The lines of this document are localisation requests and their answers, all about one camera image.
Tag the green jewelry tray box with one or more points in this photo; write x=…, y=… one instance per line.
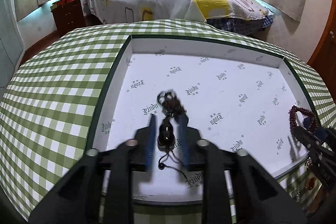
x=237, y=96

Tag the green checkered tablecloth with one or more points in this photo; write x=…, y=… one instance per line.
x=48, y=106

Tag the dark wooden nightstand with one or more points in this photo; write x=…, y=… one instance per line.
x=68, y=15

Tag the wooden door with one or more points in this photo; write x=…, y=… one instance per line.
x=323, y=57

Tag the bed with patterned sheet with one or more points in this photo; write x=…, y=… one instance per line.
x=244, y=17

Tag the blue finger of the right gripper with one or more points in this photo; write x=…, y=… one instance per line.
x=312, y=126

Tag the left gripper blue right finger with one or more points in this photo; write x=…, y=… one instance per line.
x=182, y=122

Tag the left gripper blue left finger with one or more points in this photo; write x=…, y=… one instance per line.
x=150, y=147

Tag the frosted glass wardrobe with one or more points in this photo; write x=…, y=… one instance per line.
x=12, y=46

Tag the dark red bead mala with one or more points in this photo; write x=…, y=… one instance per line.
x=297, y=115

